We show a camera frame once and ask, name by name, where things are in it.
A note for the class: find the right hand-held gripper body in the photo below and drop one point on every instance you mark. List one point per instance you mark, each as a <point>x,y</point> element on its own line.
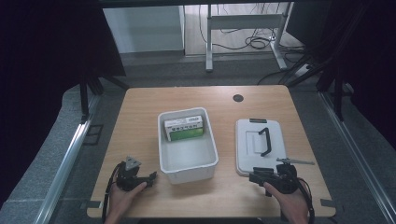
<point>285,182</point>

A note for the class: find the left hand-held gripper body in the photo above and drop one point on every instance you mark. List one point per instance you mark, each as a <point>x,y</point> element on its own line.
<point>127,180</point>

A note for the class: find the person's left hand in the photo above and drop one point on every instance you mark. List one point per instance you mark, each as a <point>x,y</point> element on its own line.
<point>120,200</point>

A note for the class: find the person's right hand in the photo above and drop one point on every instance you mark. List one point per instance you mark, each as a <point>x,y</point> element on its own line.
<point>292,203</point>

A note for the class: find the white plastic bin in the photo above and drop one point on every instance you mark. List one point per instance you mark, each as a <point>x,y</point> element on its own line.
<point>186,155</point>

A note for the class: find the green and white box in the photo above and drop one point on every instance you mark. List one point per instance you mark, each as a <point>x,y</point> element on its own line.
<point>184,128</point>

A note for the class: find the dark floor plate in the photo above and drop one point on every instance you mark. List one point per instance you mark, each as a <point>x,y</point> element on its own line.
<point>92,134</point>

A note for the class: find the round black table grommet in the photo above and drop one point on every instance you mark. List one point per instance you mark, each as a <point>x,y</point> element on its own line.
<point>238,98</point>

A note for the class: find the black metal stand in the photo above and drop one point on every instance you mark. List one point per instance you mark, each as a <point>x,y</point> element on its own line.
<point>90,87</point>
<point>337,90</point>

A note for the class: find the white power strip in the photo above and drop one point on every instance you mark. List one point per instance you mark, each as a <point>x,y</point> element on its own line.
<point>301,71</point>

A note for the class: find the black curtain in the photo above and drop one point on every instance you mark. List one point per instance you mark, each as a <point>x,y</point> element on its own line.
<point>46,62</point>
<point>358,46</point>

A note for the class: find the white panel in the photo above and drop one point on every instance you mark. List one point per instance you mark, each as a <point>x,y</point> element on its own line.
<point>143,29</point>

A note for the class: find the aluminium floor rail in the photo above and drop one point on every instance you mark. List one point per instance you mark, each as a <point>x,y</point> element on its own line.
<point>358,155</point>
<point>63,174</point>

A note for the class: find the white metal desk frame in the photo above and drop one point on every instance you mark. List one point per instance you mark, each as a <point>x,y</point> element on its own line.
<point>243,21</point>

